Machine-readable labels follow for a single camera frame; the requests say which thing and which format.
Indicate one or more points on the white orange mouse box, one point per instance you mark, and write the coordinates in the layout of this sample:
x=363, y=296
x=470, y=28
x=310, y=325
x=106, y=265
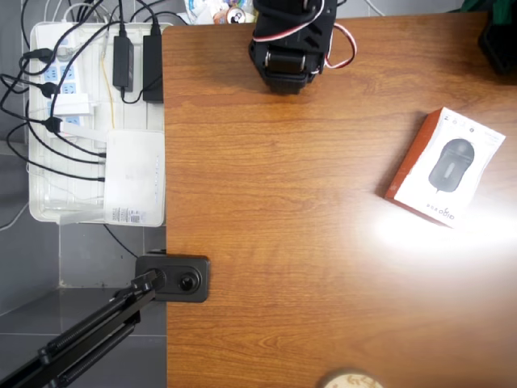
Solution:
x=444, y=169

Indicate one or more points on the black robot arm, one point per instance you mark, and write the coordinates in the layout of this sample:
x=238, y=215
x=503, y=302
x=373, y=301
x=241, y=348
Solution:
x=291, y=24

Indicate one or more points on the black desk clamp base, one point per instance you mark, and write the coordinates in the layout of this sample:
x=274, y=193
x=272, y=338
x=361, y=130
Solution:
x=190, y=279

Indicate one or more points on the white router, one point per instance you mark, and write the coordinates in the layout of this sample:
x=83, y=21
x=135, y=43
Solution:
x=133, y=178

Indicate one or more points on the white plastic tray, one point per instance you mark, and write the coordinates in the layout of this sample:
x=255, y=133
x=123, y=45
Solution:
x=133, y=117

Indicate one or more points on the wide black power adapter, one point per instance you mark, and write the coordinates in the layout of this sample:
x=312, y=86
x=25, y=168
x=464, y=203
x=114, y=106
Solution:
x=152, y=68

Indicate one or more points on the slim black power adapter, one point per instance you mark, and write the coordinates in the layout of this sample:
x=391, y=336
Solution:
x=123, y=60

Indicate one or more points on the crumpled plastic bag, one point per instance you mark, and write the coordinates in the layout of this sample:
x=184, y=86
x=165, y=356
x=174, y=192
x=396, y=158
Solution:
x=202, y=10

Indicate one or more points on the white charger plug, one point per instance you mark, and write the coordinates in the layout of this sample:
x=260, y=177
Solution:
x=72, y=105

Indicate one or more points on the round wooden coaster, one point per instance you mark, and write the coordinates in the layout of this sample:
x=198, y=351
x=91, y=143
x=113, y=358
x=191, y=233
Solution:
x=349, y=380

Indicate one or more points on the black power plug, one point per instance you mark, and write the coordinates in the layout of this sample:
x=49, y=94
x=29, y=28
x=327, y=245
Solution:
x=42, y=54
x=52, y=124
x=50, y=89

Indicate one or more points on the white power strip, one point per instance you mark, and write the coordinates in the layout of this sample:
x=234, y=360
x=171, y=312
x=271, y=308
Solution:
x=66, y=74

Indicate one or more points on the black perforated block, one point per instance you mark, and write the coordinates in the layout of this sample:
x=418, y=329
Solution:
x=501, y=44

